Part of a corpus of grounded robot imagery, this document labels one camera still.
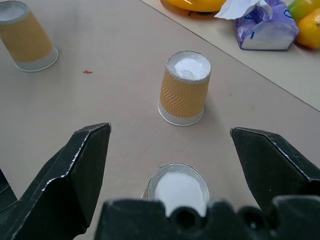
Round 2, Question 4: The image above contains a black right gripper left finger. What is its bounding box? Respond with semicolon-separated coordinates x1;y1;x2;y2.
0;122;112;240

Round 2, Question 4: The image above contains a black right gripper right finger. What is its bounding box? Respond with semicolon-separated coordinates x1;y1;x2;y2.
230;126;320;213

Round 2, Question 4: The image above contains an orange ribbed paper cup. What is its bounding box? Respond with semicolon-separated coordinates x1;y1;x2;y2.
141;163;210;217
157;50;212;127
0;0;59;73

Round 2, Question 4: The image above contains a purple tissue pack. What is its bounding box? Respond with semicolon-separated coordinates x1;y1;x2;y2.
214;0;300;52

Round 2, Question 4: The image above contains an orange fruit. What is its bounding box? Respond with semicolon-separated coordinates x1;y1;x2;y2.
295;7;320;50

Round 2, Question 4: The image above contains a green fruit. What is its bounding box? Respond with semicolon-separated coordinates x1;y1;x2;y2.
287;0;320;24

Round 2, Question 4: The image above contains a yellow banana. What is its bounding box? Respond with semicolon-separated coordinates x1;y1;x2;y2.
160;0;227;13

